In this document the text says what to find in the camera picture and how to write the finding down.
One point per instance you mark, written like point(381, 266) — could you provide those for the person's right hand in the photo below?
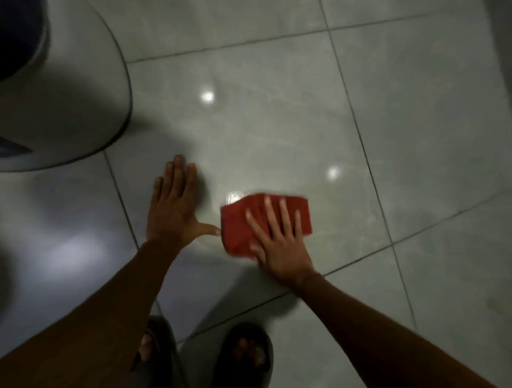
point(284, 252)

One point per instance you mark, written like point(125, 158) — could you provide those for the person's left hand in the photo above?
point(172, 216)

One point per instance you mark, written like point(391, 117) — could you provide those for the person's right middle finger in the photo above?
point(271, 216)

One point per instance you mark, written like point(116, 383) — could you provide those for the person's left thumb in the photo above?
point(207, 230)

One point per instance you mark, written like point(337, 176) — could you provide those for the person's right thumb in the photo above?
point(256, 252)

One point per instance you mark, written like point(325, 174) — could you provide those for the person's left little finger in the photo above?
point(157, 190)

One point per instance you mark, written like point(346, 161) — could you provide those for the person's right little finger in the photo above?
point(298, 224)

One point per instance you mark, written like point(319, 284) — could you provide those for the person's left middle finger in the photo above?
point(179, 176)

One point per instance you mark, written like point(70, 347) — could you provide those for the red cleaning cloth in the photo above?
point(240, 228)

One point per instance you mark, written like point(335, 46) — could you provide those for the person's right forearm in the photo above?
point(360, 327)

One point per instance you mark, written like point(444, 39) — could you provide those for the person's left forearm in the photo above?
point(100, 311)

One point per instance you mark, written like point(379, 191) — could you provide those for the person's right foot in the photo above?
point(250, 353)

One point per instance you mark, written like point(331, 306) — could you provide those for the person's foot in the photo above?
point(146, 347)
point(250, 353)

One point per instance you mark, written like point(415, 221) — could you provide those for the dark left slipper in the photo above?
point(166, 339)

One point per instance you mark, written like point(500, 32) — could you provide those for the dark slipper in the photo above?
point(228, 367)
point(166, 339)

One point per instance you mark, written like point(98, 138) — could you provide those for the dark right slipper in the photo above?
point(228, 367)

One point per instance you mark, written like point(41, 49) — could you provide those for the white round appliance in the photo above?
point(68, 100)

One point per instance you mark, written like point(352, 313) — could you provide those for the person's left foot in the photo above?
point(146, 347)

